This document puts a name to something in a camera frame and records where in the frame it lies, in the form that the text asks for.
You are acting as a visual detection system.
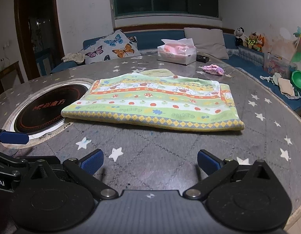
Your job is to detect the colourful patterned child garment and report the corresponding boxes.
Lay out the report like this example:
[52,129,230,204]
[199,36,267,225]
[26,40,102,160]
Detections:
[61,72,245,132]

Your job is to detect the orange fox plush toy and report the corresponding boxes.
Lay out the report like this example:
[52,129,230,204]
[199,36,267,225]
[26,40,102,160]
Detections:
[253,34,265,52]

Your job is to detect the yellow bear plush toy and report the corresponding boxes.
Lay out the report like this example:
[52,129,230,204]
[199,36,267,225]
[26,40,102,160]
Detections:
[244,32,258,49]

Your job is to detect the green plastic bowl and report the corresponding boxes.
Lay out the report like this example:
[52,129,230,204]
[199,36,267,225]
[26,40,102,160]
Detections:
[291,70,301,91]

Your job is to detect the grey star tablecloth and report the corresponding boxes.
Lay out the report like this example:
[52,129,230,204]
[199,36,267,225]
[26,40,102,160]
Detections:
[0,63,301,210]

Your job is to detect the panda plush toy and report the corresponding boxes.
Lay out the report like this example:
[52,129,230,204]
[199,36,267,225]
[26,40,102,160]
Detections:
[234,27,246,47]

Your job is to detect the pink hair scrunchie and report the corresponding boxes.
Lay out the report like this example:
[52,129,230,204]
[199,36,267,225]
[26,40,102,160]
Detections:
[202,64,225,76]

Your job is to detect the wooden side table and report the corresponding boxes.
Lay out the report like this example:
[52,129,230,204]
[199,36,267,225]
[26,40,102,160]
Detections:
[0,61,25,95]

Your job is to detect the pink tissue pack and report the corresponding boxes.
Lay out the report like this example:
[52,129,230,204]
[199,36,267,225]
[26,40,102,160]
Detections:
[157,38,197,65]

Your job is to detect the clear plastic toy box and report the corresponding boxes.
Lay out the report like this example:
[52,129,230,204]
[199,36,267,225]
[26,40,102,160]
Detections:
[263,53,297,79]

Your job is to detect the small black box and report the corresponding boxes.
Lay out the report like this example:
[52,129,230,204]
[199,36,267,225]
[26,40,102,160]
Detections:
[196,54,210,63]

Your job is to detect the butterfly print pillow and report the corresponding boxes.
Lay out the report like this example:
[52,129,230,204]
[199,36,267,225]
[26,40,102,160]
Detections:
[80,30,140,64]

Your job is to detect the grey cushion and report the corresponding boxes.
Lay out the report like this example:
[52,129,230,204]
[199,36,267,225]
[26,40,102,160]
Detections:
[184,27,229,60]

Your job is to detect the dark wooden door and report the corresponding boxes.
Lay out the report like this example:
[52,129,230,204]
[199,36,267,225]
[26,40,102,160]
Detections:
[14,0,64,80]

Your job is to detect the built-in induction cooker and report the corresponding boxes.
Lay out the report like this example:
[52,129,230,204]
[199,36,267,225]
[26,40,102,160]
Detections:
[5,82,90,139]

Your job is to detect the colourful paper pinwheel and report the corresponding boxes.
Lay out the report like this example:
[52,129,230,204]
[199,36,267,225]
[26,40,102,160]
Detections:
[291,27,301,62]

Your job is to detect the beige crumpled cloth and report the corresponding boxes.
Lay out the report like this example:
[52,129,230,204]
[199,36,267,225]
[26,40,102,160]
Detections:
[61,52,85,64]

